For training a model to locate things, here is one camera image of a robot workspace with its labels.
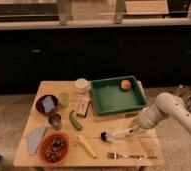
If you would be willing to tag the light green cup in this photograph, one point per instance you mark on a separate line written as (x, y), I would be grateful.
(63, 99)

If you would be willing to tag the wooden block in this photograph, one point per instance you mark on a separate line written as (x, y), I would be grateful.
(83, 107)

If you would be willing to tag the dark cabinet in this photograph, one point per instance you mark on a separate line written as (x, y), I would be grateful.
(158, 56)

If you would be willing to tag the orange peach fruit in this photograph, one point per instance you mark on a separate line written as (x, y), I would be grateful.
(125, 85)

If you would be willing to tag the silver fork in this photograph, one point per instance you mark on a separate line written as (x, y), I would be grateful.
(117, 156)

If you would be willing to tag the grey folded cloth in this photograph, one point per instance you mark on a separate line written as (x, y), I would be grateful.
(34, 138)

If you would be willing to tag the orange bowl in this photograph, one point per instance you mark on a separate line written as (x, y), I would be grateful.
(46, 142)

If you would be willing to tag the yellow corn cob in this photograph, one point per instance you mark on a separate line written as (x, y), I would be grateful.
(83, 141)

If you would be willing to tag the small metal cup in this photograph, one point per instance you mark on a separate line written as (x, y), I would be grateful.
(55, 121)

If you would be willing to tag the dark grapes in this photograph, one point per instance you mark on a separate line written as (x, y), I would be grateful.
(54, 150)

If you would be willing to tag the green cucumber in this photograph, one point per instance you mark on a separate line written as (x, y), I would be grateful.
(74, 122)

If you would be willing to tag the green plastic tray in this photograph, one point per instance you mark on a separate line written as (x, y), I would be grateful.
(109, 98)

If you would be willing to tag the dark brown bowl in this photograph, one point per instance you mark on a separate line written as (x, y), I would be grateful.
(39, 106)

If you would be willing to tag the blue sponge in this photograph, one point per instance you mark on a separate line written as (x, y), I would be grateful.
(48, 104)

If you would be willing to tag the white cup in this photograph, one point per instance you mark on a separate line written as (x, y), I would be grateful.
(81, 84)

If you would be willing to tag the white handled dish brush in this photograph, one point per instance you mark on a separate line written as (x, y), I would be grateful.
(111, 136)

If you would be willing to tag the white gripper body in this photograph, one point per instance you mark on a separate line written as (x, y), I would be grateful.
(135, 128)

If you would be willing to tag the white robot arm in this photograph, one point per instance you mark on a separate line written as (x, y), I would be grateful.
(166, 105)

